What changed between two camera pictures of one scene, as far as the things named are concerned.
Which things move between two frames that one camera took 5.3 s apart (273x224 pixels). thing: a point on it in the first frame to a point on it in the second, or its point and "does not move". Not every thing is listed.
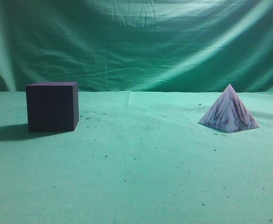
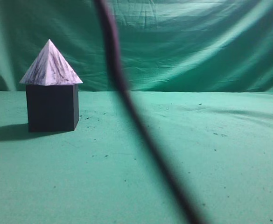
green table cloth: x=136 y=157 does not move
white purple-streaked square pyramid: x=228 y=114 to x=50 y=68
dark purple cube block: x=52 y=106 does not move
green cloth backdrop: x=157 y=45 does not move
